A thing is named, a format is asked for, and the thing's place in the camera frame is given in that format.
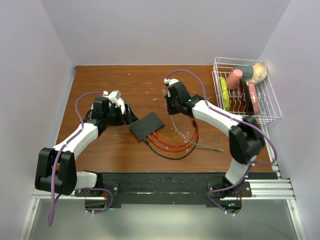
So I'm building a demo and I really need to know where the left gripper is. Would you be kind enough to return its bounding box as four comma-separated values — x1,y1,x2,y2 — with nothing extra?
104,102,138,127

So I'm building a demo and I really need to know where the black network switch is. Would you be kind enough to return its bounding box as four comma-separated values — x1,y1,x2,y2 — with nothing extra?
129,112,164,143

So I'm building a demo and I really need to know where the black cable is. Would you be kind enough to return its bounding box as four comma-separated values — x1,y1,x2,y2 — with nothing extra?
143,119,200,161

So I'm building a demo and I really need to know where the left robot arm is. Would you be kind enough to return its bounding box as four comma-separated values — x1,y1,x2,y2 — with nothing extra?
34,90,138,196

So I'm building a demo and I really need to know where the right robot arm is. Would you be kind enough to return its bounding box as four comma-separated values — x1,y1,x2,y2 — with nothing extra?
164,79,265,197

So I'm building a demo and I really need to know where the white round patterned plate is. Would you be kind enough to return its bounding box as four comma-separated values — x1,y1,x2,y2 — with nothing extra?
90,91,125,116

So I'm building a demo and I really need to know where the yellow-green plate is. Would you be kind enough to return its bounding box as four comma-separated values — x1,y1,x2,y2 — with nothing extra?
219,76,230,112

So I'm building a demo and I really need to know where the pink cup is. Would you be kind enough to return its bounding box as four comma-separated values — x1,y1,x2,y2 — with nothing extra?
226,69,243,90

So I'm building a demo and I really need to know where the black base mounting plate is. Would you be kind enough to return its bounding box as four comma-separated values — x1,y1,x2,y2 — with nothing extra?
74,171,253,209

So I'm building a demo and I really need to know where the pink plate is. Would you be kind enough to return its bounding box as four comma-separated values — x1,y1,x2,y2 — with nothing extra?
248,81,261,116

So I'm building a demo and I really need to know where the dark green cup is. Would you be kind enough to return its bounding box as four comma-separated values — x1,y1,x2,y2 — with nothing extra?
233,65,254,80

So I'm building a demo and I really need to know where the beige bowl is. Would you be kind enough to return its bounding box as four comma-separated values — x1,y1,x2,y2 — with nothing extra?
251,61,267,84

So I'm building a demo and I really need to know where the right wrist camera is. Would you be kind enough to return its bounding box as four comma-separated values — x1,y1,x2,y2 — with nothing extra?
163,78,179,88

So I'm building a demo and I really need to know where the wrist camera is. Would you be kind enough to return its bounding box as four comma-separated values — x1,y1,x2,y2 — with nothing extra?
163,78,179,88
102,90,123,105

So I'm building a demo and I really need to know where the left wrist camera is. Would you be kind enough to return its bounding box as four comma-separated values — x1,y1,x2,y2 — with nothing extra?
102,90,123,105

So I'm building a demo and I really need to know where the white wire dish rack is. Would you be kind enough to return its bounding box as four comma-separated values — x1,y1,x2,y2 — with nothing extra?
212,56,282,125

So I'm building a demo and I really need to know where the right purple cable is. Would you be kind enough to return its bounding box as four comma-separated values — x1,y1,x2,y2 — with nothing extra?
166,69,278,217

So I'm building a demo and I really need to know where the purple cable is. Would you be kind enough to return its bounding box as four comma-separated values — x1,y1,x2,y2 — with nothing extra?
166,69,278,217
46,91,114,227

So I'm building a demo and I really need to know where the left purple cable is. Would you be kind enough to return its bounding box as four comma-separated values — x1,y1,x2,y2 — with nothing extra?
46,91,114,227

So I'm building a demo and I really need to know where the aluminium frame rail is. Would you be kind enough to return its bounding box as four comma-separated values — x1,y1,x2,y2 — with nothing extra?
28,172,306,240

